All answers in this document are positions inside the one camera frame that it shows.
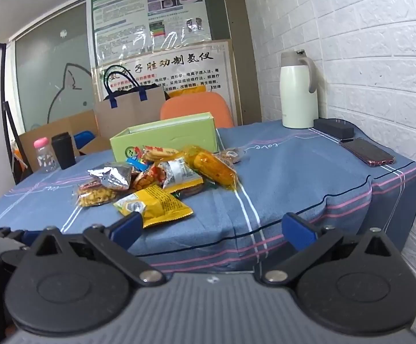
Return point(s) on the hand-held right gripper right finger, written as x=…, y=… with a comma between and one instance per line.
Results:
x=297, y=231

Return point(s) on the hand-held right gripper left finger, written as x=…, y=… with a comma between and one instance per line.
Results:
x=127, y=225

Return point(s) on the yellow snack packet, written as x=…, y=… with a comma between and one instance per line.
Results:
x=152, y=204

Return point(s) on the clear packet with red label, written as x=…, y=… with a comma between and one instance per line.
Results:
x=93, y=194

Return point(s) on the red bean snack packet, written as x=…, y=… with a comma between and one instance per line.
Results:
x=147, y=179

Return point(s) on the silver foil snack packet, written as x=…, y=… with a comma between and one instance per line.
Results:
x=111, y=175

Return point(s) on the blue snack packet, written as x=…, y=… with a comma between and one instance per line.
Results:
x=137, y=162

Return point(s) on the yellow packet with white label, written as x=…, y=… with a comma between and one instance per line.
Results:
x=179, y=173

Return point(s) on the brown round cookie packet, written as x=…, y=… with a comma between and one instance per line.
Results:
x=193, y=190

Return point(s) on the round cracker packet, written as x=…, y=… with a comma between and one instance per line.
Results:
x=159, y=153

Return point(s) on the green cardboard box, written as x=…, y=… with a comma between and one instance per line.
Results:
x=165, y=136

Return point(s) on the vacuum-packed corn cob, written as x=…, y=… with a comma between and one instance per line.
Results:
x=213, y=166

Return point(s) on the blue striped tablecloth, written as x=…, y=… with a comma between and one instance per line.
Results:
x=283, y=179

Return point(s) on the blue bag in cardboard box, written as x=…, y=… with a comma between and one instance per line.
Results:
x=84, y=139

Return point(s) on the black cup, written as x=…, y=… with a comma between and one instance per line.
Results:
x=63, y=150

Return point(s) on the clear bottle with pink cap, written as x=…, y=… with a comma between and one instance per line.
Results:
x=44, y=157

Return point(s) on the phone in red case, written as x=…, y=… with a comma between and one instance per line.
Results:
x=367, y=152

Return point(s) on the black case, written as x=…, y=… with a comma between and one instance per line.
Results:
x=333, y=128

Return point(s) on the black tripod stand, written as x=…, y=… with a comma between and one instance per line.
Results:
x=12, y=132

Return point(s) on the open cardboard box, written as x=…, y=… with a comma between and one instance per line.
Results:
x=68, y=123

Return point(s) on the orange chair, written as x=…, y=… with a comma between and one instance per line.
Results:
x=193, y=105

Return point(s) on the white thermos jug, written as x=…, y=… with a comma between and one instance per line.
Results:
x=297, y=93

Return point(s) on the frosted glass panel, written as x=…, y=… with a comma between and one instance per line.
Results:
x=50, y=53

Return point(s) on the framed wall sign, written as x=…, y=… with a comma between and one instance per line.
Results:
x=193, y=68

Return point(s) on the green-bordered wall poster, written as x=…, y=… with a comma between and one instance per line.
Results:
x=122, y=18

